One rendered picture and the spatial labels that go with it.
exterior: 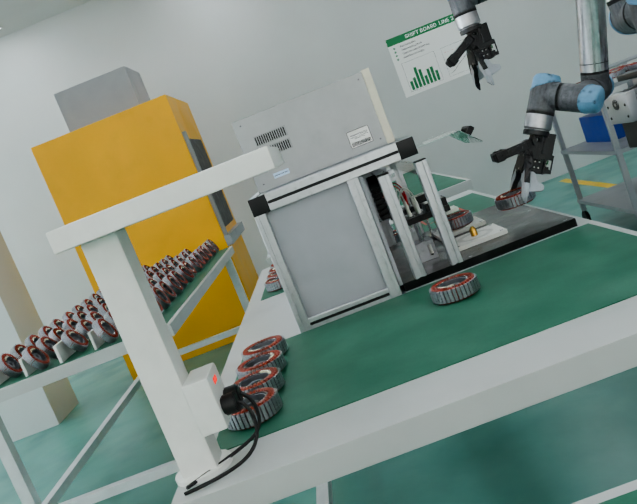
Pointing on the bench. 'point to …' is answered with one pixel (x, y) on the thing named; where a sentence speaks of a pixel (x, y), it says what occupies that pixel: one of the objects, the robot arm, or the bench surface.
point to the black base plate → (529, 216)
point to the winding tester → (317, 129)
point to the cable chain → (378, 198)
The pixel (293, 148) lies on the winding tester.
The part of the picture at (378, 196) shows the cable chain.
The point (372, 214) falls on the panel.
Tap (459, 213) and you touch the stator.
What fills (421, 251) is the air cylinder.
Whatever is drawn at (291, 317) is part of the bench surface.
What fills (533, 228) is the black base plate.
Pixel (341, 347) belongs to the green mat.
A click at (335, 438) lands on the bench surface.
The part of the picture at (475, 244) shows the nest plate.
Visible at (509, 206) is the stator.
